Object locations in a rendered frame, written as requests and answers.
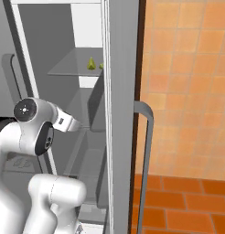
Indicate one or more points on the glass fridge shelf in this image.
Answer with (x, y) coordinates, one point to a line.
(73, 65)
(87, 158)

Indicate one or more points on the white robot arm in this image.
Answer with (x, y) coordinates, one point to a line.
(29, 137)

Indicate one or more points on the grey fridge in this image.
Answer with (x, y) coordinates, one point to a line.
(56, 36)

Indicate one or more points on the grey fridge door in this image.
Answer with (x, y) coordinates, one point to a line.
(4, 30)
(123, 91)

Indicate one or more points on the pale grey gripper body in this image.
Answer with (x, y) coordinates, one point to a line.
(74, 125)

